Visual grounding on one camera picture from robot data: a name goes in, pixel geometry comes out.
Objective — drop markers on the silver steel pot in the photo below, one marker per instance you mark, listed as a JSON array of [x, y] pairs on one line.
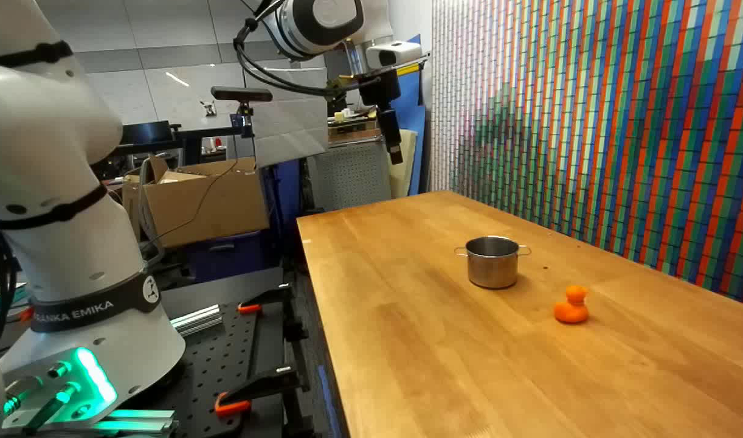
[[493, 264]]

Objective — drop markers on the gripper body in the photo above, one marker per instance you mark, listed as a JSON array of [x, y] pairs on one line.
[[380, 88]]

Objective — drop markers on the aluminium extrusion bar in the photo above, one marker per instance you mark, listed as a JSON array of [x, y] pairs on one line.
[[196, 319]]

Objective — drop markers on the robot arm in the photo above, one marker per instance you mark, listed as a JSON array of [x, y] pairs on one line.
[[61, 182]]

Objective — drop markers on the orange duck toy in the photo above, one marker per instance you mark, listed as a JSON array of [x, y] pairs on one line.
[[571, 311]]

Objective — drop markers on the black orange bar clamp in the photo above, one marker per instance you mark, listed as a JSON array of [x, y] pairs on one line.
[[268, 299], [265, 384]]

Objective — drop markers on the open cardboard box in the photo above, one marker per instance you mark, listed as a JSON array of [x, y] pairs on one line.
[[207, 201]]

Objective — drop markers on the blue board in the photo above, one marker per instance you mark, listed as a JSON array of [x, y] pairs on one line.
[[415, 121]]

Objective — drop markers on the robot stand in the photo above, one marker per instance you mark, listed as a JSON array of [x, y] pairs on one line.
[[225, 359]]

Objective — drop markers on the grey white board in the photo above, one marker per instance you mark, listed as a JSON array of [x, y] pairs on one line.
[[289, 131]]

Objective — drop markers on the camera on mount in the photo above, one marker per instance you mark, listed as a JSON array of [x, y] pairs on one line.
[[242, 93]]

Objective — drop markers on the beige foam sheet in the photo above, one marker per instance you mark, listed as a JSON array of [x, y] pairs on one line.
[[403, 164]]

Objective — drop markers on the grey perforated panel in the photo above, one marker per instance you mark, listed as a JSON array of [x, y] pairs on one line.
[[350, 176]]

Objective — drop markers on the blue plastic bin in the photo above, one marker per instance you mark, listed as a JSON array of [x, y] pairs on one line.
[[228, 255]]

